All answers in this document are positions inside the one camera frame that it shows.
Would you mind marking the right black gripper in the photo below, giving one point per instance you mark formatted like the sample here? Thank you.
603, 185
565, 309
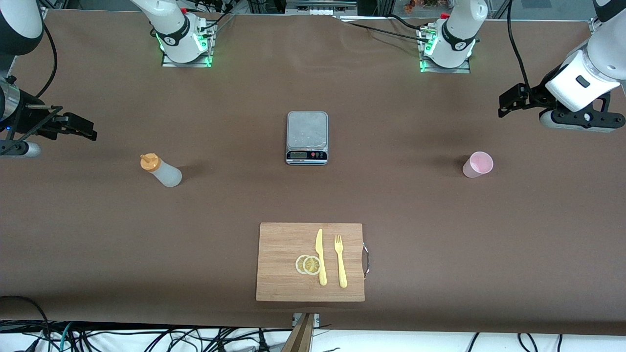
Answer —
30, 119

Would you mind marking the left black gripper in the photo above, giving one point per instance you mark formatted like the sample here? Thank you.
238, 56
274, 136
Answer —
538, 92

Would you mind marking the pink plastic cup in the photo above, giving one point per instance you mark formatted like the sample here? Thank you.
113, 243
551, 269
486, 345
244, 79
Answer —
477, 165

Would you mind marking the translucent sauce bottle orange cap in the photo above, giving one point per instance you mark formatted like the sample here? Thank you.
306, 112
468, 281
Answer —
166, 175

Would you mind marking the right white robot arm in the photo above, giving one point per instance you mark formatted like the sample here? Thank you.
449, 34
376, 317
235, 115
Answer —
171, 29

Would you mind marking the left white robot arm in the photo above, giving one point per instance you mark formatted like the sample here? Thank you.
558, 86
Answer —
457, 34

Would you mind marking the brown table cover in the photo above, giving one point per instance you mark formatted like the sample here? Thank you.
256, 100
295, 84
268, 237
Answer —
440, 220

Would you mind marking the grey power strip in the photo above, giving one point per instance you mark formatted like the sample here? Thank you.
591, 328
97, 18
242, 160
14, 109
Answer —
320, 10

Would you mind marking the silver digital kitchen scale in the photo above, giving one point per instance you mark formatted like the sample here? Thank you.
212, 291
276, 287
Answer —
307, 155

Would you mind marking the wooden cutting board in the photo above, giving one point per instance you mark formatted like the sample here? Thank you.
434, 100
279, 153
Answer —
279, 254

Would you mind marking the yellow plastic fork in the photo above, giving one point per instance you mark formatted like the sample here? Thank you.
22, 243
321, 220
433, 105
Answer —
342, 274

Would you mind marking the yellow plastic knife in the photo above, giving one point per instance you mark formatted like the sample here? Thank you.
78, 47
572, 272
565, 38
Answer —
321, 274

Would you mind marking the lemon slice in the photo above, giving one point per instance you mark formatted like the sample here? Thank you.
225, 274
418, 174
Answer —
299, 264
311, 265

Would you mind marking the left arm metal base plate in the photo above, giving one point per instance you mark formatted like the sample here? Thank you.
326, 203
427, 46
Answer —
464, 69

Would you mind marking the aluminium frame profile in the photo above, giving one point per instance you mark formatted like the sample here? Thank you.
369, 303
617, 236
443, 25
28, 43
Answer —
43, 12
595, 25

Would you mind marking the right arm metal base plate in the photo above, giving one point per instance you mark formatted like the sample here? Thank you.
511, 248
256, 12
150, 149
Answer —
168, 63

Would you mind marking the metal bracket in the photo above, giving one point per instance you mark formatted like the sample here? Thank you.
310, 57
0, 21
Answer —
317, 320

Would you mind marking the wooden post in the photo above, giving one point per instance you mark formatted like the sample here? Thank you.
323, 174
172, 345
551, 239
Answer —
301, 337

